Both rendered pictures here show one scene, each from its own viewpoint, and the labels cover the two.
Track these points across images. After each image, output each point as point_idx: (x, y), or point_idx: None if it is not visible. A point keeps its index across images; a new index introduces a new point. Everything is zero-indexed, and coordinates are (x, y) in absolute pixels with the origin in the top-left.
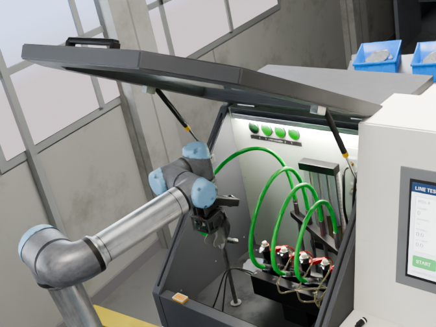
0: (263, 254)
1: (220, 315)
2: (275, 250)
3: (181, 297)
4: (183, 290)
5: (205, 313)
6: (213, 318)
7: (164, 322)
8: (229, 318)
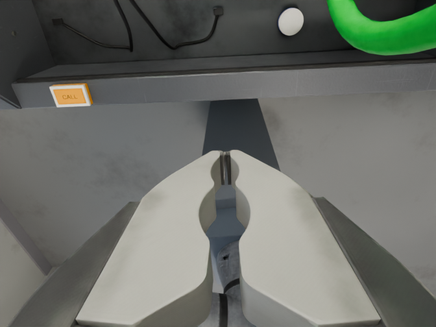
0: None
1: (197, 87)
2: None
3: (75, 95)
4: (14, 23)
5: (161, 98)
6: (191, 100)
7: None
8: (224, 84)
